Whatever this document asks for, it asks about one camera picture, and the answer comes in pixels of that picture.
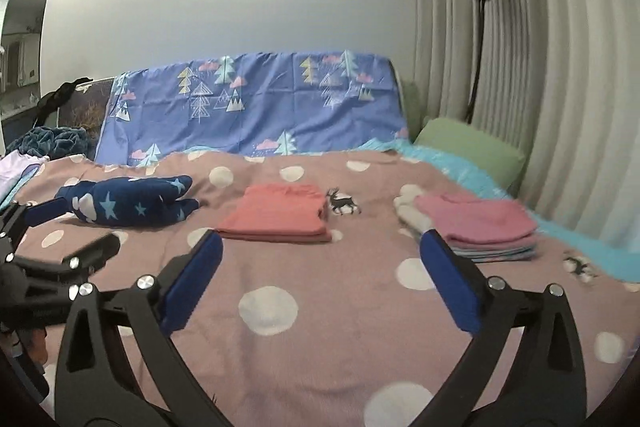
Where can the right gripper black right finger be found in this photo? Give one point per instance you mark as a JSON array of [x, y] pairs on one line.
[[523, 365]]

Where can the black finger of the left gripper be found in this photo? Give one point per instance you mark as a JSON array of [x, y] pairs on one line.
[[75, 268], [17, 218]]

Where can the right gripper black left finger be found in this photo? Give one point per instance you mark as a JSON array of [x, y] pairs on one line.
[[95, 384]]

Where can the coral pink long-sleeve shirt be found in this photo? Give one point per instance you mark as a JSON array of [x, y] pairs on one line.
[[279, 213]]

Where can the folded pink clothes stack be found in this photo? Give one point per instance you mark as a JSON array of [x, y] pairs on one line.
[[482, 230]]

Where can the person's left hand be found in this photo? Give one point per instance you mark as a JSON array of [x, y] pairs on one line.
[[35, 343]]

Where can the folded lavender cloth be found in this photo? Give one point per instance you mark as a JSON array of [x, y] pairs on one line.
[[12, 168]]

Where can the navy star-pattern garment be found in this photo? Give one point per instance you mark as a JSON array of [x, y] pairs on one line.
[[130, 202]]

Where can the dark teal fuzzy blanket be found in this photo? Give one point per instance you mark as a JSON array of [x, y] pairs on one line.
[[55, 143]]

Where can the black garment on headboard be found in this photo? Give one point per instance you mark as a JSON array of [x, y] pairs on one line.
[[52, 101]]

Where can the dark floral headboard panel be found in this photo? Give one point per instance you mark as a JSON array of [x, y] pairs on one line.
[[86, 109]]

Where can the turquoise sheet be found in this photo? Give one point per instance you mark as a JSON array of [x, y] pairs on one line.
[[615, 262]]

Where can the white socks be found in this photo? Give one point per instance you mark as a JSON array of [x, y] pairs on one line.
[[405, 206]]

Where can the white arched mirror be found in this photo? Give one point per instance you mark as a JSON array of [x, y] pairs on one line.
[[21, 29]]

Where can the green pillow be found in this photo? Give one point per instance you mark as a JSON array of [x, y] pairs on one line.
[[503, 162]]

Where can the mauve polka-dot bedspread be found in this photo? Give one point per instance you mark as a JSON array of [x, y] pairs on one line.
[[347, 333]]

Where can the blue tree-print sheet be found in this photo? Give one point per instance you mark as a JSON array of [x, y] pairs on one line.
[[252, 104]]

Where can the beige pleated curtain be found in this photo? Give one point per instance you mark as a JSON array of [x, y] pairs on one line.
[[560, 81]]

